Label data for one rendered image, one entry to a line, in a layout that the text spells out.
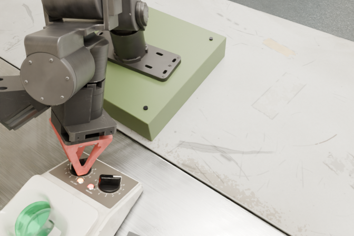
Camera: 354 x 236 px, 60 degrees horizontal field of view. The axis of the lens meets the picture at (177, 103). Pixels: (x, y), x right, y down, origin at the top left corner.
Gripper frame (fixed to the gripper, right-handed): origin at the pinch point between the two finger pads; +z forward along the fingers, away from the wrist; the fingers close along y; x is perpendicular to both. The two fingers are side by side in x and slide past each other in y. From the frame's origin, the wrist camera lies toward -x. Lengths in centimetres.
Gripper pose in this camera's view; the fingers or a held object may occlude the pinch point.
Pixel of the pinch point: (78, 163)
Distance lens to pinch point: 50.3
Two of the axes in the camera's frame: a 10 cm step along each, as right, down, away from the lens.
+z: -1.9, 8.9, 4.2
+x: 8.0, -1.1, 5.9
